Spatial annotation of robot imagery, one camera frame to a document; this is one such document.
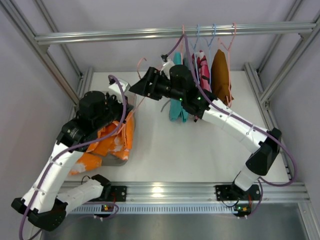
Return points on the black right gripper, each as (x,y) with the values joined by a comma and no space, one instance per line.
(152,83)

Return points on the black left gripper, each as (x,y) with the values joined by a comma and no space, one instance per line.
(121,107)

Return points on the pink hanger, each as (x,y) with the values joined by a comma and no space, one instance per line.
(182,48)
(228,65)
(132,112)

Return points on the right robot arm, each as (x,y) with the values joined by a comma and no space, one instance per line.
(263,144)

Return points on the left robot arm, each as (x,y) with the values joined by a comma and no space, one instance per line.
(92,126)

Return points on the pink hanger under teal trousers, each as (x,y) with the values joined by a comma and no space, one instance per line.
(182,48)

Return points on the pink hanger under mustard trousers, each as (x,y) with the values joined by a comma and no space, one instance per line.
(228,65)

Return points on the clear plastic bin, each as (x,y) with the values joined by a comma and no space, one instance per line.
(110,159)

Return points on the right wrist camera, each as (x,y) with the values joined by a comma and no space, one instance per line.
(167,64)

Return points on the slotted cable duct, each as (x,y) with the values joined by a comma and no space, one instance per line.
(184,208)

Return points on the aluminium frame right post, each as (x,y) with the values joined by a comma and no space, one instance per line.
(284,53)

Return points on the aluminium frame post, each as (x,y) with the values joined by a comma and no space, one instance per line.
(26,31)
(284,53)

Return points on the aluminium frame left post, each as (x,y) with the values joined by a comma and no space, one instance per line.
(26,31)

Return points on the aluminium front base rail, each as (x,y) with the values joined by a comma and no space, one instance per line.
(204,192)

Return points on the aluminium hanging rail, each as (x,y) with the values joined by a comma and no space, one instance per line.
(272,28)

